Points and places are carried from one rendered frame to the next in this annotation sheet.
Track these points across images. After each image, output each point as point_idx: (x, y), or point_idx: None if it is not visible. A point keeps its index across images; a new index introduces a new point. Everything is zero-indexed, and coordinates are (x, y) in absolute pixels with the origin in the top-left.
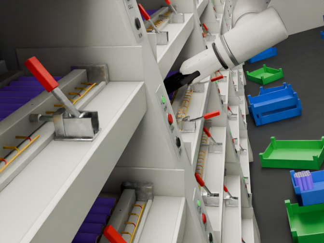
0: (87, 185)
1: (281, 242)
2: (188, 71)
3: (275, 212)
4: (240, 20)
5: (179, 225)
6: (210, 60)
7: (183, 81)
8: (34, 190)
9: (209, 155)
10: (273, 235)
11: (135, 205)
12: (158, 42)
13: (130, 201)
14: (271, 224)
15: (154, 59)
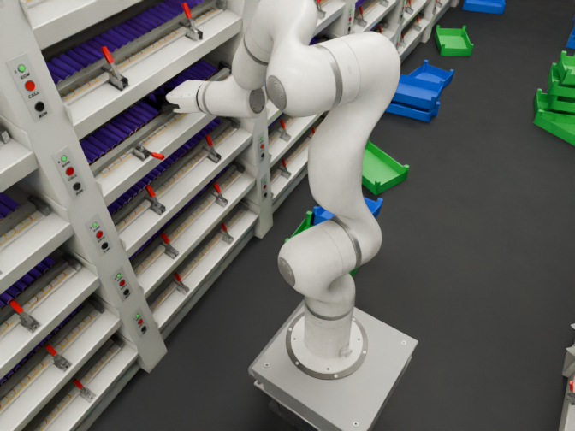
0: None
1: (280, 243)
2: (171, 100)
3: (301, 215)
4: (230, 77)
5: (44, 244)
6: (189, 102)
7: (164, 107)
8: None
9: (203, 162)
10: (280, 233)
11: (28, 216)
12: (116, 85)
13: (24, 213)
14: (287, 223)
15: (68, 124)
